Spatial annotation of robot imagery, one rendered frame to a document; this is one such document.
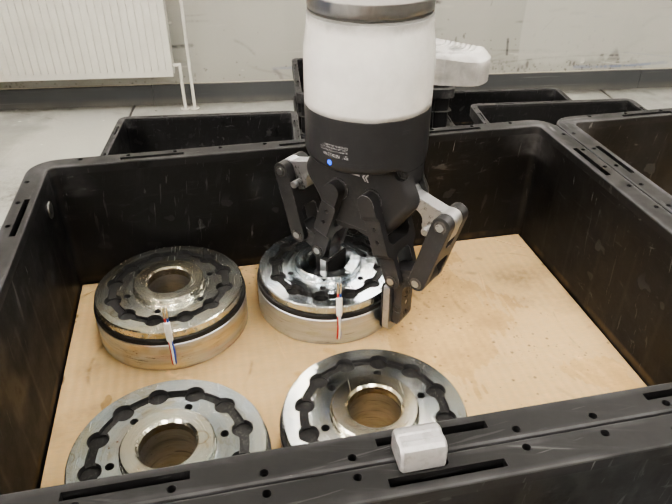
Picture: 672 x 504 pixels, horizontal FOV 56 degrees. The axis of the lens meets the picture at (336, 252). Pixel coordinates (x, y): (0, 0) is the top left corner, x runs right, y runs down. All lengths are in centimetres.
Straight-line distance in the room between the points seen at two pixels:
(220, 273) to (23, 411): 16
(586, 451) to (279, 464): 12
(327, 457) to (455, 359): 20
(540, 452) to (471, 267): 28
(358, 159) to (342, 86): 4
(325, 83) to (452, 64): 9
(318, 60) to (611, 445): 23
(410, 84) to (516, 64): 312
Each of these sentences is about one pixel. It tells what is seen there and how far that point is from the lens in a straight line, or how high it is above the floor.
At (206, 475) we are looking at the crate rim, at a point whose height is 93.
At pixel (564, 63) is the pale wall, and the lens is 356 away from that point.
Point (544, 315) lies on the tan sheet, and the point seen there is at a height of 83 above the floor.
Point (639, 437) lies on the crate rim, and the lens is 28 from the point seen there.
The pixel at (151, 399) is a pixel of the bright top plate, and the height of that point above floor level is 86.
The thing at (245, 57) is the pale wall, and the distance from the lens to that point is 322.
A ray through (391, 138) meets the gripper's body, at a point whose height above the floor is 98.
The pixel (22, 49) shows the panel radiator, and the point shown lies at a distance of 327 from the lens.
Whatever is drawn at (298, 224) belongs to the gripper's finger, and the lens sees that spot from 44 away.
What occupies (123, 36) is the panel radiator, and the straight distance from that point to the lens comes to 314.
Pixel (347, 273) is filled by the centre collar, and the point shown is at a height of 87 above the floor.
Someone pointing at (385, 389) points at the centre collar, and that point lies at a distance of 36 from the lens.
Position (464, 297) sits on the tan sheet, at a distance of 49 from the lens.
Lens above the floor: 112
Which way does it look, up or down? 34 degrees down
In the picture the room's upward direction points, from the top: straight up
